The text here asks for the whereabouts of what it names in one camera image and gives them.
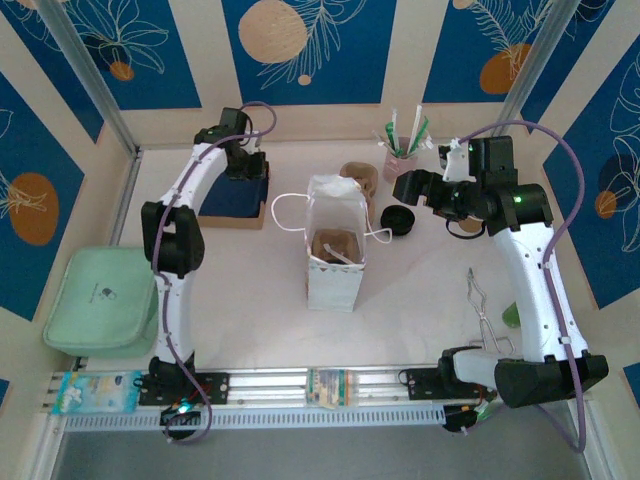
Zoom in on blue paper napkin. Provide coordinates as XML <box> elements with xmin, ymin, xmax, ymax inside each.
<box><xmin>199</xmin><ymin>172</ymin><xmax>265</xmax><ymax>219</ymax></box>

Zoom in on brown pulp cup carrier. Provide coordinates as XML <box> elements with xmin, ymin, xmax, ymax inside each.
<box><xmin>310</xmin><ymin>228</ymin><xmax>362</xmax><ymax>266</ymax></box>

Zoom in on white printed paper bag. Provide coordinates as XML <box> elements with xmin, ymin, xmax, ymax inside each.
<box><xmin>270</xmin><ymin>173</ymin><xmax>394</xmax><ymax>312</ymax></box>

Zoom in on brown cardboard tray box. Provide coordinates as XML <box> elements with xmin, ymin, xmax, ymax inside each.
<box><xmin>197</xmin><ymin>159</ymin><xmax>271</xmax><ymax>231</ymax></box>

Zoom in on green wrapped drinking straw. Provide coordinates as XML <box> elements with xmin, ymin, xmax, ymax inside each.
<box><xmin>412</xmin><ymin>117</ymin><xmax>431</xmax><ymax>151</ymax></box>
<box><xmin>383</xmin><ymin>122</ymin><xmax>404</xmax><ymax>156</ymax></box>

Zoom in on black plastic lid stack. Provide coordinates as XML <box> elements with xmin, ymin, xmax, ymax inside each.
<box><xmin>379</xmin><ymin>204</ymin><xmax>416</xmax><ymax>239</ymax></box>

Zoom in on pink straw holder cup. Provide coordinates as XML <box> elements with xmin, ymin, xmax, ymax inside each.
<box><xmin>382</xmin><ymin>148</ymin><xmax>419</xmax><ymax>184</ymax></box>

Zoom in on brown pulp carrier stack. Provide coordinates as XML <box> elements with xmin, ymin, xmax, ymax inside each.
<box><xmin>339</xmin><ymin>160</ymin><xmax>380</xmax><ymax>225</ymax></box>

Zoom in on metal kitchen tongs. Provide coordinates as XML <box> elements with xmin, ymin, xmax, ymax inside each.
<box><xmin>464</xmin><ymin>267</ymin><xmax>515</xmax><ymax>352</ymax></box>

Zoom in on circuit board with green light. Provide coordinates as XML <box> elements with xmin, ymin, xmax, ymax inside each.
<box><xmin>158</xmin><ymin>402</ymin><xmax>202</xmax><ymax>427</ymax></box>
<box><xmin>442</xmin><ymin>402</ymin><xmax>494</xmax><ymax>435</ymax></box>

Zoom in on clear taped label packet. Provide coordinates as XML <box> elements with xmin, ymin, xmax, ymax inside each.
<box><xmin>305</xmin><ymin>367</ymin><xmax>352</xmax><ymax>410</ymax></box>

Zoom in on blue white packet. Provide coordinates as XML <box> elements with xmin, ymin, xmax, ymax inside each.
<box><xmin>52</xmin><ymin>370</ymin><xmax>140</xmax><ymax>415</ymax></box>

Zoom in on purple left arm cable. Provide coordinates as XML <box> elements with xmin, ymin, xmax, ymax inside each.
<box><xmin>152</xmin><ymin>100</ymin><xmax>278</xmax><ymax>446</ymax></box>

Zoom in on aluminium table edge rail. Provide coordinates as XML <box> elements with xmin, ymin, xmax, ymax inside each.
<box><xmin>108</xmin><ymin>148</ymin><xmax>145</xmax><ymax>247</ymax></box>

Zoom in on aluminium frame post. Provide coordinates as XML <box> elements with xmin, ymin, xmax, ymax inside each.
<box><xmin>35</xmin><ymin>0</ymin><xmax>142</xmax><ymax>157</ymax></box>
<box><xmin>485</xmin><ymin>0</ymin><xmax>585</xmax><ymax>151</ymax></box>

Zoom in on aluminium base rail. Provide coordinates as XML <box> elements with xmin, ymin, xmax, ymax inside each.
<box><xmin>49</xmin><ymin>366</ymin><xmax>501</xmax><ymax>407</ymax></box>

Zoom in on white slotted cable duct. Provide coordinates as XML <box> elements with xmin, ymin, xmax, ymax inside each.
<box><xmin>63</xmin><ymin>404</ymin><xmax>447</xmax><ymax>432</ymax></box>

